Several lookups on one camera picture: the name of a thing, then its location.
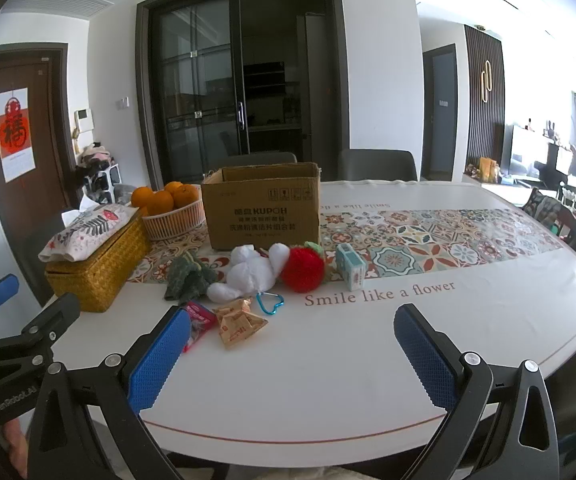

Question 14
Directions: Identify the yellow woven basket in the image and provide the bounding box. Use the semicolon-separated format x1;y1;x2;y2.
44;219;152;313

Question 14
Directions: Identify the white shoe rack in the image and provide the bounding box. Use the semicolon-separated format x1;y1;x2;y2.
80;162;124;202

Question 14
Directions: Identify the dark interior door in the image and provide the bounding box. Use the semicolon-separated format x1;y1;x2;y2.
422;44;458;181

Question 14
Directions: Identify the white ribbed fruit bowl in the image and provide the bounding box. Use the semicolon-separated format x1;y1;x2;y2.
140;185;207;242

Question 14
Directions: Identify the ceiling air vent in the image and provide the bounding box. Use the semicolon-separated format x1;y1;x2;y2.
3;0;109;26

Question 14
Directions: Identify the beige snack packet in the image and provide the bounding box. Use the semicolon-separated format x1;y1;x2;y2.
215;298;254;322
219;311;270;350

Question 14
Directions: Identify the blue carabiner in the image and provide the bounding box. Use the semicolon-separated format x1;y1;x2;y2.
257;291;285;317

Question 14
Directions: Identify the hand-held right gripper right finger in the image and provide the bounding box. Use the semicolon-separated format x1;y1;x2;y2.
393;302;561;480

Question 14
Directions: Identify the white low cabinet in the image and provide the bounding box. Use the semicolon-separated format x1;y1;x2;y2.
462;172;524;206

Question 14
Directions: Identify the white tile-patterned tablecloth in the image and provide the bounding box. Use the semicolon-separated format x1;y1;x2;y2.
43;180;576;453

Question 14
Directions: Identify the dark slatted wall panel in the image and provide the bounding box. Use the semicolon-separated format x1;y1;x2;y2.
464;25;505;176

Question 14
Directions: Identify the pile of clothes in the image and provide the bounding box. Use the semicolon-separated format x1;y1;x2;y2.
75;142;114;171

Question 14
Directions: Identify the brown cardboard box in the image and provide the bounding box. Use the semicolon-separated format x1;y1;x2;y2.
201;162;323;252

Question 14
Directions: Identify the brown wooden entrance door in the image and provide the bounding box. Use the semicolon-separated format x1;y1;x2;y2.
0;42;76;241

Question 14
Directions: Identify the pink snack packet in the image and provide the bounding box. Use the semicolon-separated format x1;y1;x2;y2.
179;301;218;356

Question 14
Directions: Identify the yellow paper bag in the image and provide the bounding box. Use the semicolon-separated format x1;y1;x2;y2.
478;157;501;183

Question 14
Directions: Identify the white plush toy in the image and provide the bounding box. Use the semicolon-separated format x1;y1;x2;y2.
207;243;291;302

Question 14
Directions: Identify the light blue tissue packet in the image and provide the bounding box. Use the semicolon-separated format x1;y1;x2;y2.
335;243;367;291

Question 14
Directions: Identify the red strawberry plush toy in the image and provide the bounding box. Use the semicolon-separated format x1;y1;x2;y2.
280;241;327;292

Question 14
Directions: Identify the grey dining chair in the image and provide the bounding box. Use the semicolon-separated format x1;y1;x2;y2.
220;151;299;171
339;149;418;182

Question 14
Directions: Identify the patterned fabric tissue cover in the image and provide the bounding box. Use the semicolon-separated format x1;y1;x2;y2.
38;195;141;263

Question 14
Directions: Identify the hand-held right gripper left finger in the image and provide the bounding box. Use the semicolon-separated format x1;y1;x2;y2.
25;305;192;480

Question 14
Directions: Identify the wooden chair with patterned cushion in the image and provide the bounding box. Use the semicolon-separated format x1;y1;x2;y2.
522;187;576;261

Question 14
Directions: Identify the red and white wall calendar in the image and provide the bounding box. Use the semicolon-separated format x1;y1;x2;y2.
0;87;35;182

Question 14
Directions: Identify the dark glass sliding door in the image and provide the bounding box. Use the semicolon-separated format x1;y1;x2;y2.
135;0;351;191

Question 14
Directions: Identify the green plush toy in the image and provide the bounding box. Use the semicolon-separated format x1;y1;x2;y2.
163;255;220;302

